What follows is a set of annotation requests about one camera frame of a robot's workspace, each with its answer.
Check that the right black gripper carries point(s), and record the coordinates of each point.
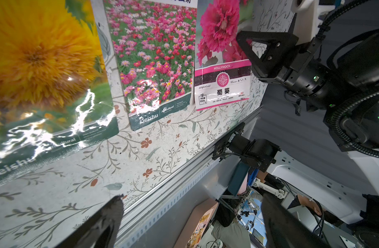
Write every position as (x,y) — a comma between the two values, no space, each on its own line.
(346,87)

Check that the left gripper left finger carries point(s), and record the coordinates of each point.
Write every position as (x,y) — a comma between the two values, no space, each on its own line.
(100,230)

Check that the yellow sunflower seed packet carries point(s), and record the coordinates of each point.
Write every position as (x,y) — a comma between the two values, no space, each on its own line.
(55,96)

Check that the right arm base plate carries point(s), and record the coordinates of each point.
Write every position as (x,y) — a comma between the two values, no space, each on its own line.
(245,148)

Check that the pink carnation seed packet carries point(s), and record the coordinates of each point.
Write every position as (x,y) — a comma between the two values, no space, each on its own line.
(222,70)

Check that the red pink field seed packet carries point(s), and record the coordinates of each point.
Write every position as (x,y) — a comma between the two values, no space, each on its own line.
(154,45)

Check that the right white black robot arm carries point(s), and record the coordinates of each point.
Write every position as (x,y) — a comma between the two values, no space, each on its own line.
(343,175)

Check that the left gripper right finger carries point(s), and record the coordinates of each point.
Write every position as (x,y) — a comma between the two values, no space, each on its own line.
(284,230)

